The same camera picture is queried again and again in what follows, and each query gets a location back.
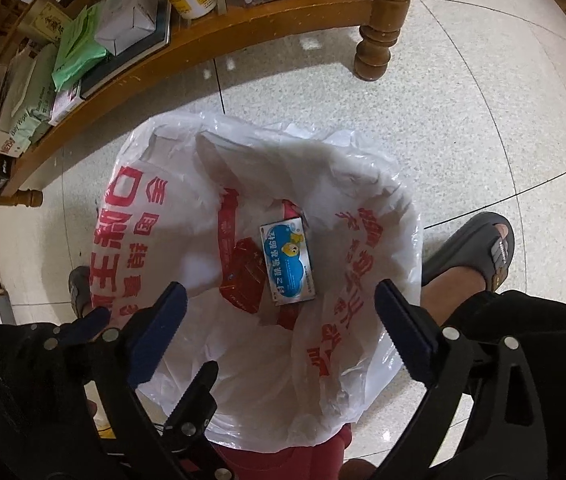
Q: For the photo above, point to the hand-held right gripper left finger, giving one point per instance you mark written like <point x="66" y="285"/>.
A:
<point x="158" y="330"/>

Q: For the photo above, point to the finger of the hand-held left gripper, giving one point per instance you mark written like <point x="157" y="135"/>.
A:
<point x="88" y="322"/>
<point x="195" y="400"/>

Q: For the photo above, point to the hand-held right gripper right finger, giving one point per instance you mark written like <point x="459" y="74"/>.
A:
<point x="405" y="330"/>

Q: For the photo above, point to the red trash bin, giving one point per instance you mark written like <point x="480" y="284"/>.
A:
<point x="283" y="460"/>

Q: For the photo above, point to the white plastic bag red print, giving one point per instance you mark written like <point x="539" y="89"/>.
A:
<point x="183" y="210"/>

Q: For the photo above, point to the person's right hand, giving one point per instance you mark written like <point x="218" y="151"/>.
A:
<point x="360" y="470"/>

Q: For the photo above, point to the dark grey sandal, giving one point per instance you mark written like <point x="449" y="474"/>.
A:
<point x="500" y="260"/>
<point x="79" y="290"/>

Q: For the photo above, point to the person's right leg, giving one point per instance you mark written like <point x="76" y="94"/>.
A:
<point x="443" y="295"/>

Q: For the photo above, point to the red paper packet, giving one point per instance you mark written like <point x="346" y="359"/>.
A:
<point x="243" y="270"/>

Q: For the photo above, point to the blue cartoon medicine box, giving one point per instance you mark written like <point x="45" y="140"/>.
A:
<point x="288" y="265"/>

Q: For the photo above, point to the white box red print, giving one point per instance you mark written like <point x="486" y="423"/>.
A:
<point x="65" y="105"/>

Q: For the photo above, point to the wet wipes pack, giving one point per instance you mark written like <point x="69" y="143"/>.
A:
<point x="23" y="100"/>

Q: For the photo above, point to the black notebook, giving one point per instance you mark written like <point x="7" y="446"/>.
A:
<point x="103" y="77"/>

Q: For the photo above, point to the green plastic packet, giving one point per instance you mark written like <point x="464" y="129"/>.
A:
<point x="80" y="55"/>

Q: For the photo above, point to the beige patterned box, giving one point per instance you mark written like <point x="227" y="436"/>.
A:
<point x="45" y="22"/>

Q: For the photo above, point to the white carton box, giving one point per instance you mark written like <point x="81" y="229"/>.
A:
<point x="128" y="20"/>

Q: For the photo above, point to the wooden table lower shelf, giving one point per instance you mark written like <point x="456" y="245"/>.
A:
<point x="263" y="15"/>

